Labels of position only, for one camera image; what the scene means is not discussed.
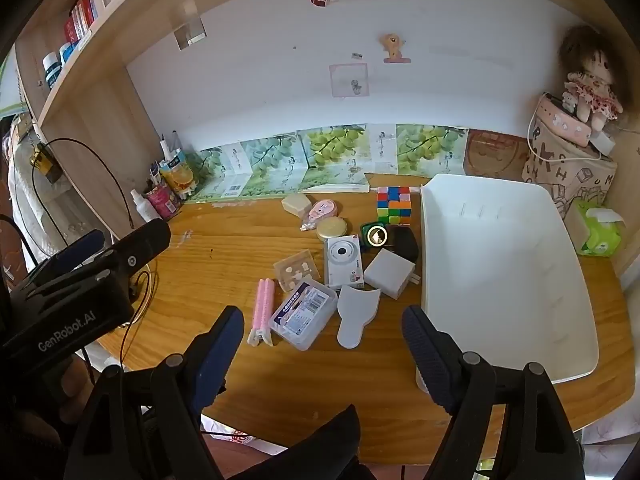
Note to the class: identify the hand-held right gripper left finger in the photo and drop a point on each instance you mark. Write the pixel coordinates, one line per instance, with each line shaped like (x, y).
(220, 355)

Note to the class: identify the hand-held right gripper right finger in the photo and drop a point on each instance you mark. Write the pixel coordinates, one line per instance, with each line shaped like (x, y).
(425, 355)

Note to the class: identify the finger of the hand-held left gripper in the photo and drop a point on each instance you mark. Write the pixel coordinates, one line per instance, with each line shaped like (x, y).
(75, 248)
(142, 245)

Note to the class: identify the pink sealing clip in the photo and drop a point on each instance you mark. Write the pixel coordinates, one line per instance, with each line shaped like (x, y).
(271, 305)
(260, 305)

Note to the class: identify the white hand mirror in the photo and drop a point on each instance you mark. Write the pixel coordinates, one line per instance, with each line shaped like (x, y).
(355, 315)

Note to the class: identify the white charger plug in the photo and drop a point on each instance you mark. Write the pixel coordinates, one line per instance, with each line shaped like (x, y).
(387, 272)

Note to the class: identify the clear plastic box blue label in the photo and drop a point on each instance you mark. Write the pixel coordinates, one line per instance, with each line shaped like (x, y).
(302, 315)

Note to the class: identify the black charger plug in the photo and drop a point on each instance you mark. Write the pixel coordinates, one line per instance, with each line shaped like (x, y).
(404, 245)

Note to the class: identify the white plastic tray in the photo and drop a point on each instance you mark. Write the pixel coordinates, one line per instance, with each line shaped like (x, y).
(500, 270)

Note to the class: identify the small clear plastic case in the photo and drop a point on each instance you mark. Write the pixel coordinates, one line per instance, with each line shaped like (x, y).
(296, 270)

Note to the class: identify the white compact camera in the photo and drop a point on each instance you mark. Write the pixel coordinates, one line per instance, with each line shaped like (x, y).
(343, 260)

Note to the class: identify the green box with gold disc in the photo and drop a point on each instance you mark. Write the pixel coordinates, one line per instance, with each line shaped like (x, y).
(375, 236)

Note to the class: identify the multicoloured puzzle cube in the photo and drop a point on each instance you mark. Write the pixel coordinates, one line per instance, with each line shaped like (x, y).
(394, 206)

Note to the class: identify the round gold tin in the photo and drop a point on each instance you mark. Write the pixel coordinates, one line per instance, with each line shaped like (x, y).
(332, 229)

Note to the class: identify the beige soap block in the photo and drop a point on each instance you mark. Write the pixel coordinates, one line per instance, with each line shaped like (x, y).
(296, 205)

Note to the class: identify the pink correction tape dispenser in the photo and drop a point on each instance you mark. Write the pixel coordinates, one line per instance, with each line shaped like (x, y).
(322, 210)

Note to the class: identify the white spray bottle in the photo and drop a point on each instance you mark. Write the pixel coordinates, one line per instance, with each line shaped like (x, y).
(145, 207)

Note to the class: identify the white patterned cloth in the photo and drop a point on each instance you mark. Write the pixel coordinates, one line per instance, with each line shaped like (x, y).
(30, 210)

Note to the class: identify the yellow snack packet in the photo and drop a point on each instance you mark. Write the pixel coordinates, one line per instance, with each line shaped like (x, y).
(177, 175)

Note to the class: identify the brass padlock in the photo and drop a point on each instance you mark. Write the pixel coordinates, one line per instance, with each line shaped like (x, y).
(45, 162)

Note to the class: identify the white tube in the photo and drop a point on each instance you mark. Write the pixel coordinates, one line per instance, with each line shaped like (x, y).
(165, 152)

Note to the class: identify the white jar dark label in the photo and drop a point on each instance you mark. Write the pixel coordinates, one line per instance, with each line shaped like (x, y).
(51, 71)

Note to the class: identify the white notebook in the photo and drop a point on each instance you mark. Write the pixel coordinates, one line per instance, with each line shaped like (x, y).
(335, 187)

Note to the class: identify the green tissue pack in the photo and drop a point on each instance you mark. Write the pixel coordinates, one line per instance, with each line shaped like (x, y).
(597, 235)

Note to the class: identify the grape-print boxes row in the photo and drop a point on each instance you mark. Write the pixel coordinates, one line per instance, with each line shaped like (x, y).
(330, 147)

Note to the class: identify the brown printed cardboard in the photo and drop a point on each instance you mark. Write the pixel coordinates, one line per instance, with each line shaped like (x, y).
(495, 155)

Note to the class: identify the clear plastic hook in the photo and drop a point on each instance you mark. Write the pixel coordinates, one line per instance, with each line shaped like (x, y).
(189, 27)

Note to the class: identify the row of red books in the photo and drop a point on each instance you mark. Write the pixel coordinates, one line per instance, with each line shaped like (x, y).
(80, 17)

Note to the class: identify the letter print fabric bag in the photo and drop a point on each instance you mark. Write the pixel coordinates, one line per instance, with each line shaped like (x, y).
(575, 175)

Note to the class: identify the pink dotted box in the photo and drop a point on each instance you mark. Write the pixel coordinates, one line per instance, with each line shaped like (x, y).
(557, 120)

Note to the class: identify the small white block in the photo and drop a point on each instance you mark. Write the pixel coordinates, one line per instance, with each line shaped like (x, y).
(604, 142)

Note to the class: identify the brown haired rag doll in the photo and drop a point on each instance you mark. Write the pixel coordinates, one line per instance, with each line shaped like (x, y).
(592, 90)

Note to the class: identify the pink square wall note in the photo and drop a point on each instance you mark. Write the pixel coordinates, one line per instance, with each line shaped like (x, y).
(349, 80)

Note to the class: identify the yellow bear wall sticker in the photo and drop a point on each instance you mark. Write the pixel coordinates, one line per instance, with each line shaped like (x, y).
(395, 47)

